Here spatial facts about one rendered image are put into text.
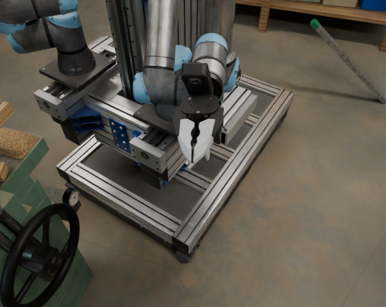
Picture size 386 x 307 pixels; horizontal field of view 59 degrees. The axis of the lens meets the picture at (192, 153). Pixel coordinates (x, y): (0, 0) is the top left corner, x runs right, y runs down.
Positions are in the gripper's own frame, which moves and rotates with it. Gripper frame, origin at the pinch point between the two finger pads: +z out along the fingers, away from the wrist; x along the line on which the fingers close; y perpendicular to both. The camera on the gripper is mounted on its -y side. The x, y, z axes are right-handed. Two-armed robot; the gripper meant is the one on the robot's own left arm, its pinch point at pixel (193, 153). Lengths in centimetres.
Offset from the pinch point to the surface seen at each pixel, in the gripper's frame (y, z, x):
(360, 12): 113, -254, -97
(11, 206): 24, -2, 48
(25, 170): 31, -19, 55
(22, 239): 23.7, 6.2, 40.7
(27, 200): 40, -14, 57
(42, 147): 31, -27, 54
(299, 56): 132, -221, -48
